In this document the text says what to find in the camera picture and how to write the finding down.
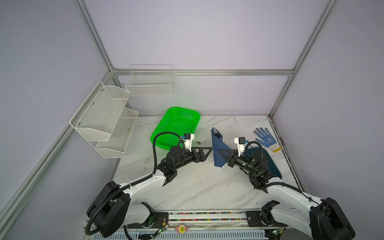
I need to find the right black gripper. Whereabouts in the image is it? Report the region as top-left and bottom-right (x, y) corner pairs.
(218, 149), (258, 176)

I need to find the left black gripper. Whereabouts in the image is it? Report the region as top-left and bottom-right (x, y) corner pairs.
(174, 146), (212, 171)

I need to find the dark blue paper napkin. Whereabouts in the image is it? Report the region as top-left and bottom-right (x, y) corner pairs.
(211, 127), (232, 168)

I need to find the silver metal spoon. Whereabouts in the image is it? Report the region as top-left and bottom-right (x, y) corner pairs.
(214, 131), (222, 139)

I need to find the dark teal plastic tray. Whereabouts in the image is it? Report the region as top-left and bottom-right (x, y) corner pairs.
(246, 147), (283, 179)

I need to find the green plastic perforated basket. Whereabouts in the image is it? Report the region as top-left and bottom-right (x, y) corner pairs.
(151, 107), (201, 150)

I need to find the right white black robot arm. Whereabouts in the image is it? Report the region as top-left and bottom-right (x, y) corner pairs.
(218, 148), (356, 240)

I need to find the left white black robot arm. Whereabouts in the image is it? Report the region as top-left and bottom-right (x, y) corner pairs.
(85, 146), (213, 238)

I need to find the blue white work glove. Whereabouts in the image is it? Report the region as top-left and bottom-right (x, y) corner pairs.
(253, 128), (282, 153)

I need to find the pink green round toy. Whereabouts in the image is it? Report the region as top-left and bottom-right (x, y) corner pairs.
(175, 225), (188, 234)

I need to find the white mesh two-tier shelf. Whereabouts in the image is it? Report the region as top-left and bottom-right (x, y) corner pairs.
(69, 82), (139, 159)

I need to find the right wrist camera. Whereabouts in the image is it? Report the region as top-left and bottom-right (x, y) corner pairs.
(234, 137), (249, 157)

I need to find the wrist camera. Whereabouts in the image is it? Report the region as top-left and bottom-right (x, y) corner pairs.
(234, 137), (249, 157)
(182, 133), (195, 152)

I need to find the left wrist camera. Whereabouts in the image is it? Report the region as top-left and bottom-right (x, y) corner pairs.
(182, 133), (195, 152)

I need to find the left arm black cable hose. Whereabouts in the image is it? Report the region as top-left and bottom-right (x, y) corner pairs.
(84, 131), (184, 240)

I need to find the aluminium front rail frame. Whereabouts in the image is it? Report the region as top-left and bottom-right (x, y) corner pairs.
(78, 208), (339, 240)

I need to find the white wire wall basket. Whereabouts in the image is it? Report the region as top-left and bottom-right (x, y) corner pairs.
(125, 65), (174, 97)

